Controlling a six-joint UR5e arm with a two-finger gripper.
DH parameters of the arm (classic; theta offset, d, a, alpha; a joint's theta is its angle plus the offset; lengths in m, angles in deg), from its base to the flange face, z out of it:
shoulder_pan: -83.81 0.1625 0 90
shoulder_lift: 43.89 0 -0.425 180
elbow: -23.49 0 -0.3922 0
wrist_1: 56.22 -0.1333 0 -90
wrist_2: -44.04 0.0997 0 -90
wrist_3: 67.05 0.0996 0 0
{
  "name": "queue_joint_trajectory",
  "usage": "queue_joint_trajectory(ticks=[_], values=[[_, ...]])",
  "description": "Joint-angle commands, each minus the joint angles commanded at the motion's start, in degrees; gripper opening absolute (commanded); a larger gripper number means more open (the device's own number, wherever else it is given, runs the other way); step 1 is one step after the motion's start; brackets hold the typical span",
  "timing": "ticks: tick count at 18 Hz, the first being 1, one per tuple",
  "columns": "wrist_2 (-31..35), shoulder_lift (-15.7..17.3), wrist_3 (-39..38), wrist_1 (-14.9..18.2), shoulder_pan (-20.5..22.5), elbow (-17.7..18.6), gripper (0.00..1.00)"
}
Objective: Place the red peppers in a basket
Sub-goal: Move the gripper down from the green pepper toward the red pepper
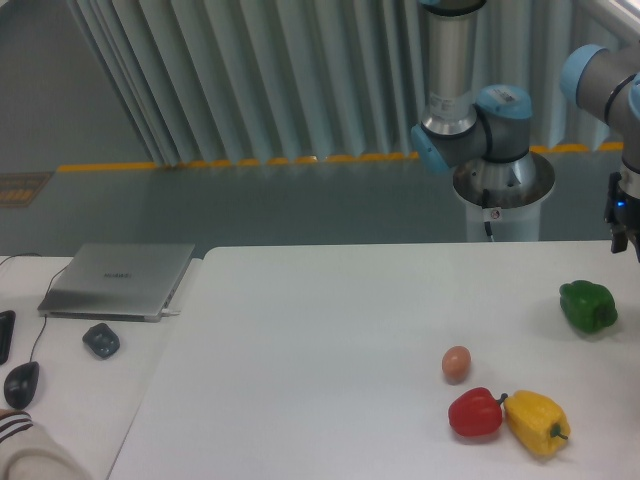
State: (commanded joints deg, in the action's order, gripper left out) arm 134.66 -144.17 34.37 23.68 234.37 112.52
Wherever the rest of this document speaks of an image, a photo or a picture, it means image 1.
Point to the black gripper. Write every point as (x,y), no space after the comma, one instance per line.
(622,210)

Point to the red bell pepper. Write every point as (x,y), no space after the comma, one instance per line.
(476,413)

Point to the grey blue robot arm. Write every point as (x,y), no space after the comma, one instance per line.
(484,138)

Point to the beige striped sleeve forearm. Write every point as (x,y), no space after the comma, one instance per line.
(29,452)

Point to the green bell pepper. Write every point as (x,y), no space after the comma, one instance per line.
(589,307)

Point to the yellow bell pepper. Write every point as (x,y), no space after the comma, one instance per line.
(537,421)

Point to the brown egg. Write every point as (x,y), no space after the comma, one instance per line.
(456,364)

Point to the silver closed laptop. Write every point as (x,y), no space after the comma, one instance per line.
(131,282)

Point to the small dark grey tray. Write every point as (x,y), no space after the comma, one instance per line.
(102,341)

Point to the black computer mouse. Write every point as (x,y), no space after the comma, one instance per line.
(21,384)

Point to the black keyboard edge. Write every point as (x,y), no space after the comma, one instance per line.
(7,323)

